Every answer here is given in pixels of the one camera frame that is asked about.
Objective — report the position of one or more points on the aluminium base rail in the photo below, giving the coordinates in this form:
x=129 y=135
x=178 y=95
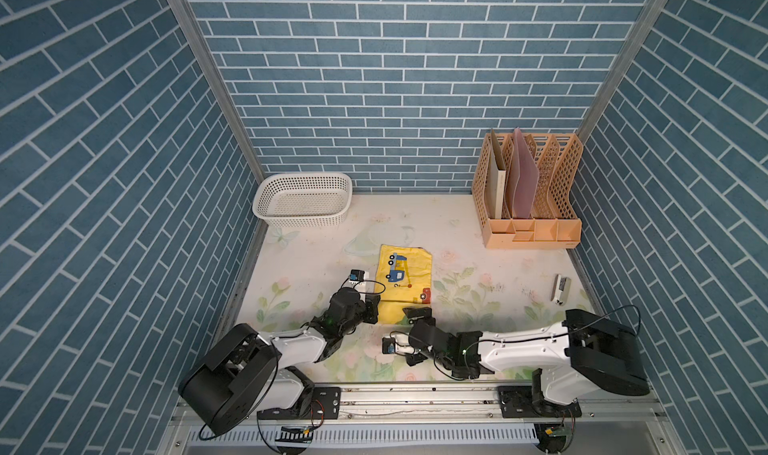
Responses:
x=451 y=402

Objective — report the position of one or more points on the white plastic mesh basket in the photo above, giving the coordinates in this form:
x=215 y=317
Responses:
x=303 y=199

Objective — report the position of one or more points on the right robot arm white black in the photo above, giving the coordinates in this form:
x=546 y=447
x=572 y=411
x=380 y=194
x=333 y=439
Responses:
x=579 y=355

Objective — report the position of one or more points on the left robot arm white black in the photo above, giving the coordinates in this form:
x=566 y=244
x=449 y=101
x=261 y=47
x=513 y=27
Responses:
x=249 y=372

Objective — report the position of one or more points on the peach plastic file organizer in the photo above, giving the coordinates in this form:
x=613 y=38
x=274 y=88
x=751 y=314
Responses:
x=553 y=223

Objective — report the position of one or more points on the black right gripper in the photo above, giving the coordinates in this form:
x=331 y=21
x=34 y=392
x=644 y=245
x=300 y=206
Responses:
x=421 y=312

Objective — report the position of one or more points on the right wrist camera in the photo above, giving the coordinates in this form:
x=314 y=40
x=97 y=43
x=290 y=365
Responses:
x=390 y=346

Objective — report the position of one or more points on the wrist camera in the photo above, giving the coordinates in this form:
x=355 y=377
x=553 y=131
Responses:
x=356 y=275
x=390 y=346

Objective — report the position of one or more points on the yellow cartoon pillowcase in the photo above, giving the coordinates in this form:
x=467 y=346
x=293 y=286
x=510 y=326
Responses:
x=406 y=274

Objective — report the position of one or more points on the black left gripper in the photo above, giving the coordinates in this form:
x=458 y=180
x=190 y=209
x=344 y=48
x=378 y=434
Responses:
x=370 y=304

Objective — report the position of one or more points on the pink file folder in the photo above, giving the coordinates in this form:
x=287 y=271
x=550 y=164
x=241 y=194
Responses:
x=524 y=178

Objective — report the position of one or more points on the small silver stapler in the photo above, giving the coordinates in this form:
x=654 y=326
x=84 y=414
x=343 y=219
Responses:
x=561 y=289

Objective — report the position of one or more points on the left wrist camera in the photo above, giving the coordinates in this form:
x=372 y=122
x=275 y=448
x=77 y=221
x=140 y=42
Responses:
x=356 y=275

